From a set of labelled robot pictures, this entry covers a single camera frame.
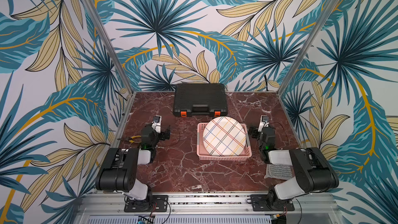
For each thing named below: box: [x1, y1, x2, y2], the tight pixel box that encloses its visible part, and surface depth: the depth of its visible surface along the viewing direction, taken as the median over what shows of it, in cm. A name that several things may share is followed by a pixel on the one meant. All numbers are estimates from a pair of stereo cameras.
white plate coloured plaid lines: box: [203, 116, 247, 158], surface depth 92 cm
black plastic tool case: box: [172, 82, 229, 118], surface depth 111 cm
